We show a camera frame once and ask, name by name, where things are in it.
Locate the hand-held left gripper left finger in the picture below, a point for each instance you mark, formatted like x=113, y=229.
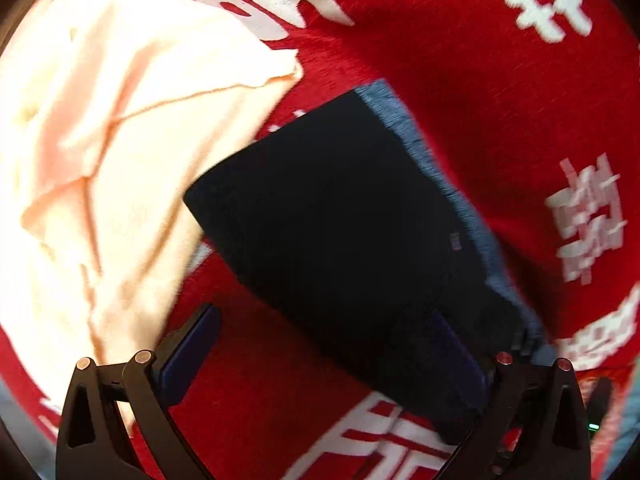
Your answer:
x=185, y=360

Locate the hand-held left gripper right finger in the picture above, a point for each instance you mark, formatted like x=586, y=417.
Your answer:
x=465, y=365

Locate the black pants with blue trim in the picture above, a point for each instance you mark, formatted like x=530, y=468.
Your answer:
x=330, y=225

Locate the cream cloth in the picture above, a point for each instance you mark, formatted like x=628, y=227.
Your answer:
x=100, y=160

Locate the red printed blanket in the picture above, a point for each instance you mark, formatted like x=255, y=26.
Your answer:
x=475, y=85

